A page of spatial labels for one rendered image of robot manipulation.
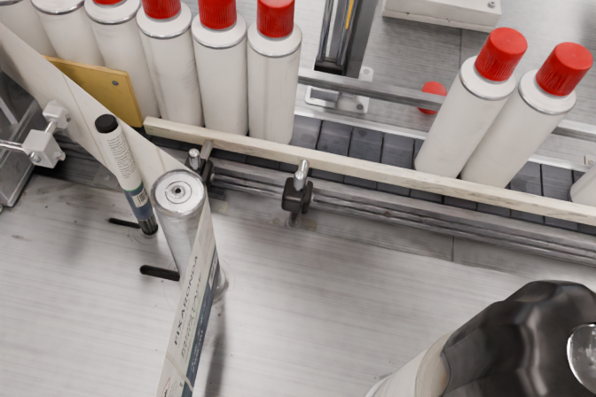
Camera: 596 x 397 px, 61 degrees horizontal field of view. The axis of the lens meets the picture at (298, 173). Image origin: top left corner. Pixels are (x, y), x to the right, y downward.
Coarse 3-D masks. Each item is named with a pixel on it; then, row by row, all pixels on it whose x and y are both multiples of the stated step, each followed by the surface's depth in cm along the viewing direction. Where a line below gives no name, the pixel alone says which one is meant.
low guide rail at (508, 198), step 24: (216, 144) 57; (240, 144) 56; (264, 144) 56; (336, 168) 56; (360, 168) 55; (384, 168) 55; (456, 192) 55; (480, 192) 54; (504, 192) 54; (552, 216) 55; (576, 216) 54
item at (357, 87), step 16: (304, 80) 55; (320, 80) 55; (336, 80) 55; (352, 80) 55; (368, 96) 55; (384, 96) 55; (400, 96) 54; (416, 96) 55; (432, 96) 55; (560, 128) 54; (576, 128) 54; (592, 128) 54
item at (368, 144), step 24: (312, 120) 62; (168, 144) 59; (192, 144) 59; (288, 144) 60; (312, 144) 60; (336, 144) 60; (360, 144) 61; (384, 144) 61; (408, 144) 61; (288, 168) 58; (312, 168) 59; (408, 168) 59; (528, 168) 61; (552, 168) 61; (408, 192) 58; (432, 192) 58; (528, 192) 59; (552, 192) 59; (504, 216) 57; (528, 216) 57
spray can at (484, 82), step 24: (504, 48) 42; (480, 72) 44; (504, 72) 43; (456, 96) 47; (480, 96) 45; (504, 96) 45; (456, 120) 49; (480, 120) 47; (432, 144) 54; (456, 144) 51; (432, 168) 56; (456, 168) 55
